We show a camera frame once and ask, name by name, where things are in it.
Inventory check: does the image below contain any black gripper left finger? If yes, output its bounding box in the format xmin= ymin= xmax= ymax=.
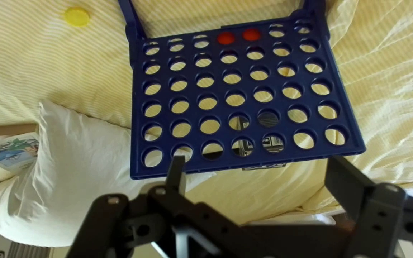
xmin=66 ymin=157 xmax=275 ymax=258

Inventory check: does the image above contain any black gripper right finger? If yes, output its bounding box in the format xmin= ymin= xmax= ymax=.
xmin=324 ymin=157 xmax=407 ymax=258

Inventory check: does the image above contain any orange game chip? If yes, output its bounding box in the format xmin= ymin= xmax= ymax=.
xmin=216 ymin=32 xmax=236 ymax=46
xmin=242 ymin=28 xmax=262 ymax=43

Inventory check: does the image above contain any blue gameboard with holes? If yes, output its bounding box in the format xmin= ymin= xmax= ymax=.
xmin=117 ymin=0 xmax=367 ymax=181

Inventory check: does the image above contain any yellow game chip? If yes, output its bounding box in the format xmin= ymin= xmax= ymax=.
xmin=63 ymin=6 xmax=91 ymax=29

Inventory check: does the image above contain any black patterned cube box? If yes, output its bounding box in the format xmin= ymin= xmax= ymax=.
xmin=226 ymin=108 xmax=288 ymax=172

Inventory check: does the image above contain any large white pillow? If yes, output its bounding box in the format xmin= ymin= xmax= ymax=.
xmin=0 ymin=99 xmax=341 ymax=248

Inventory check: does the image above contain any blue printed fabric tag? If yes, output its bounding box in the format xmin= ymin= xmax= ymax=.
xmin=0 ymin=135 xmax=41 ymax=172

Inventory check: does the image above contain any yellow striped bed sheet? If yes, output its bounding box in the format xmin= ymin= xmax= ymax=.
xmin=0 ymin=0 xmax=413 ymax=214

